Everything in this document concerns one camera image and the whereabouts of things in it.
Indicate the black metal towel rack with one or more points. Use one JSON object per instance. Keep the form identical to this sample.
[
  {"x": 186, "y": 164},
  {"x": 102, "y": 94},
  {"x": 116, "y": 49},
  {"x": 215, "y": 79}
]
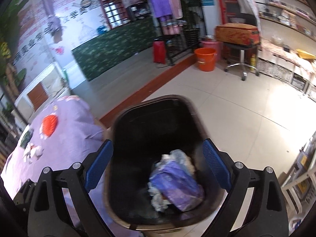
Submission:
[{"x": 182, "y": 35}]

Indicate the red ladder shelf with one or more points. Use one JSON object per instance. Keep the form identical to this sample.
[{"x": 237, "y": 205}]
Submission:
[{"x": 228, "y": 9}]

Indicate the pink plastic basin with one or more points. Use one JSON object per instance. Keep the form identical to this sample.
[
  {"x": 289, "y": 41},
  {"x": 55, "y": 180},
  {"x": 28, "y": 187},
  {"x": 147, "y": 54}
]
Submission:
[{"x": 217, "y": 45}]

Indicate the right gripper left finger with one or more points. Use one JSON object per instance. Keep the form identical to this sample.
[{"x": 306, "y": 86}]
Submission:
[{"x": 48, "y": 214}]

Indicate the purple floral tablecloth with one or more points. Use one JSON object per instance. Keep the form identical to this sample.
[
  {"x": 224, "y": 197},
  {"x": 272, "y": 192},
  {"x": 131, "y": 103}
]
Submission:
[{"x": 77, "y": 134}]

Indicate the brown patterned stool cushion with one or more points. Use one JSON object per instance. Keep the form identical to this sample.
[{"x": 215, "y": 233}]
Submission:
[{"x": 235, "y": 33}]

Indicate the small white crumpled wrapper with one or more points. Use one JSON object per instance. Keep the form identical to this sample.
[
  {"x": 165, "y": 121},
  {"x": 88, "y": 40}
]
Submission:
[{"x": 32, "y": 153}]

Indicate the green patterned counter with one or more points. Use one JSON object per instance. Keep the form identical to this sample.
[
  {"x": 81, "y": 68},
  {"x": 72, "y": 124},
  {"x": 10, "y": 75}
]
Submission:
[{"x": 105, "y": 51}]

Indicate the pink hanging towel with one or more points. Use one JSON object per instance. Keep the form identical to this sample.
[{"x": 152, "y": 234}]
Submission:
[{"x": 176, "y": 8}]

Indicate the orange plastic bucket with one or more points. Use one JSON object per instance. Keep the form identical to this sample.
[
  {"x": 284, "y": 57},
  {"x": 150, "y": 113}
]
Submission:
[{"x": 206, "y": 58}]

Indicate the purple hanging towel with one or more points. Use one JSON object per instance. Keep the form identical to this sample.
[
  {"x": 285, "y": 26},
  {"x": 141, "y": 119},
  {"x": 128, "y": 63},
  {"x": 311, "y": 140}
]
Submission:
[{"x": 161, "y": 8}]

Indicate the white swing sofa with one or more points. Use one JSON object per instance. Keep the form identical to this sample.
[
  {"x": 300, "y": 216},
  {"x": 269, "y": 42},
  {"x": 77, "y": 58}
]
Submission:
[{"x": 50, "y": 84}]

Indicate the orange brown cushion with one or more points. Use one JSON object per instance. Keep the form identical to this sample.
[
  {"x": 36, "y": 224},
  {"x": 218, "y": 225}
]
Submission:
[{"x": 37, "y": 96}]

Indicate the chrome swivel stool base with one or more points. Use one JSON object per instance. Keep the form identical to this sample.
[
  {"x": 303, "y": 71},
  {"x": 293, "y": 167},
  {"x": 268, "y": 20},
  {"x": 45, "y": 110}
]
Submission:
[{"x": 242, "y": 49}]

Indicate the clear plastic bag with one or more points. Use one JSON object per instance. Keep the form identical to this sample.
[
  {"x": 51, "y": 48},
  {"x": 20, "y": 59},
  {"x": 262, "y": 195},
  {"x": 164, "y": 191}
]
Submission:
[{"x": 180, "y": 158}]

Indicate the red paper bag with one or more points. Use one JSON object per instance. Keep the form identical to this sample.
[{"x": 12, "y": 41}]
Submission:
[{"x": 159, "y": 52}]

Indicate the red telephone booth cabinet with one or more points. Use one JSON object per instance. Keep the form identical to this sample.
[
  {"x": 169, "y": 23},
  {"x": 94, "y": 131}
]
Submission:
[{"x": 114, "y": 12}]

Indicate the green white tissue box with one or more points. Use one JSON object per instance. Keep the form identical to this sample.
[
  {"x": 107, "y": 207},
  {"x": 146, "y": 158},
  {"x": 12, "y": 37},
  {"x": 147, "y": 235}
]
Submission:
[{"x": 25, "y": 138}]

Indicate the purple tissue package bag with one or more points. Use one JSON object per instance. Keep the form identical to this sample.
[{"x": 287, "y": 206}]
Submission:
[{"x": 177, "y": 185}]

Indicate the black trash bin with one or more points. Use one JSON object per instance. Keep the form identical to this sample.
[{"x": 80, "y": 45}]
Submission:
[{"x": 141, "y": 135}]

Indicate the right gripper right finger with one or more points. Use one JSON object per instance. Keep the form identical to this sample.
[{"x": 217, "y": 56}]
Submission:
[{"x": 266, "y": 215}]

